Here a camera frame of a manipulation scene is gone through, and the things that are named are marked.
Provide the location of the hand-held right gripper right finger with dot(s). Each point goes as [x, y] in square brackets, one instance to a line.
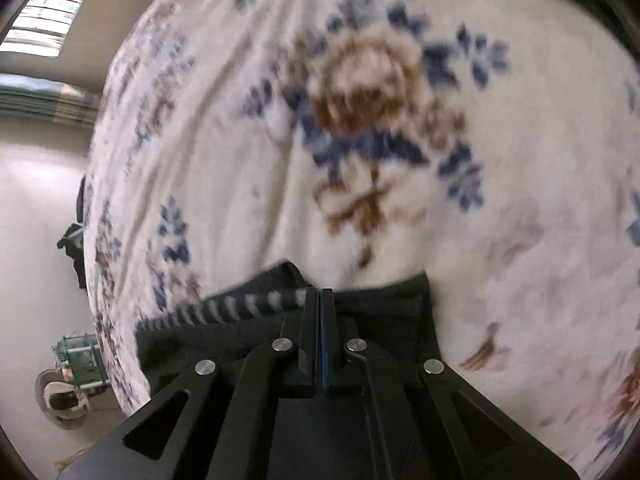
[327, 340]

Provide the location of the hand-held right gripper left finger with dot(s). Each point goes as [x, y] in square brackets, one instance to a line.
[312, 340]

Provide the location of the dark striped sweater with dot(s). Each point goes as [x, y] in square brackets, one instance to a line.
[390, 310]

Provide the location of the dark clothes pile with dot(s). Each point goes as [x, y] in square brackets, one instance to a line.
[77, 255]

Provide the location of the floral bedspread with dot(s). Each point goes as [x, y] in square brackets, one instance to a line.
[500, 210]

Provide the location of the teal storage rack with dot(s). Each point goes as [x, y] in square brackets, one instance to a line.
[80, 360]

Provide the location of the grey-blue curtain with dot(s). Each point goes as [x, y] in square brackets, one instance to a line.
[45, 100]

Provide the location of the barred window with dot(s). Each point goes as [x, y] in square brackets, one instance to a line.
[45, 15]

